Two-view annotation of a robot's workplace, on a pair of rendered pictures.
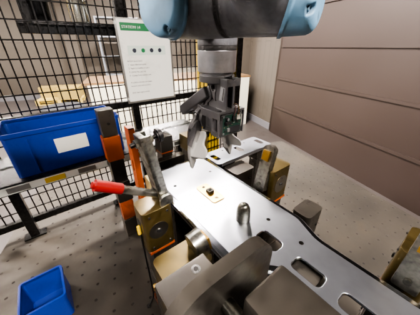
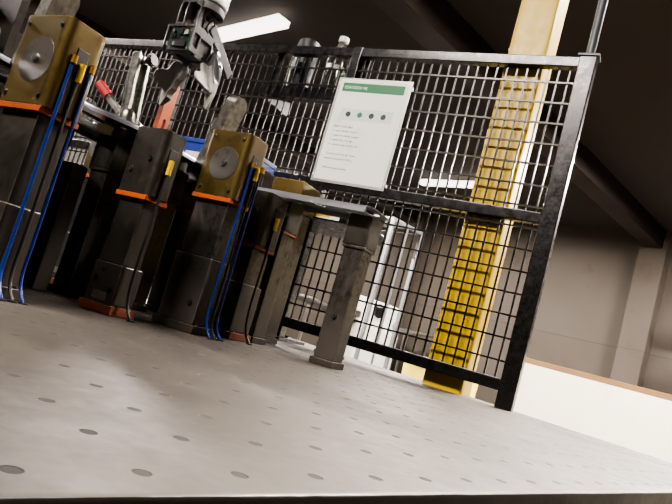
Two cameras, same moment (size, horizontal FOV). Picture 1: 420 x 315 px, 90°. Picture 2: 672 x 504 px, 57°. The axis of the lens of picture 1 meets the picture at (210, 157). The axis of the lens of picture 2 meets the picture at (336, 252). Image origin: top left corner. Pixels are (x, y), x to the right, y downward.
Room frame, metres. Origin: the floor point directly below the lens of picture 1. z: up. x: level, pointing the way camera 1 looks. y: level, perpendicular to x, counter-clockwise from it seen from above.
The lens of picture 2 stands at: (0.31, -1.24, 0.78)
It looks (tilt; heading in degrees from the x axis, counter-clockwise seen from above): 7 degrees up; 66
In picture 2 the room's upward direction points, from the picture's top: 16 degrees clockwise
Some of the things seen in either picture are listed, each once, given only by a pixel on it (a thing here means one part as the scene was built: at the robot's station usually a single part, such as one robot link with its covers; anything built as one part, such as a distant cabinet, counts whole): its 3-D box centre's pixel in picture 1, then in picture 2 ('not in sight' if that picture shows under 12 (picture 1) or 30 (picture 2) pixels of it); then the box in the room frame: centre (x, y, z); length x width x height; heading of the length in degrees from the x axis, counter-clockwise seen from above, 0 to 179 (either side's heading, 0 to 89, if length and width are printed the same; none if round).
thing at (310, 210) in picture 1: (299, 244); (140, 224); (0.42, -0.27, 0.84); 0.10 x 0.05 x 0.29; 128
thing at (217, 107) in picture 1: (218, 105); (196, 34); (0.44, -0.02, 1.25); 0.09 x 0.08 x 0.12; 38
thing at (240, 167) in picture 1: (239, 197); (247, 266); (0.65, -0.12, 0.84); 0.12 x 0.07 x 0.28; 128
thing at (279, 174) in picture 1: (269, 206); (218, 234); (0.56, -0.21, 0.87); 0.12 x 0.07 x 0.35; 128
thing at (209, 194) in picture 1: (209, 191); not in sight; (0.47, 0.00, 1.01); 0.08 x 0.04 x 0.01; 38
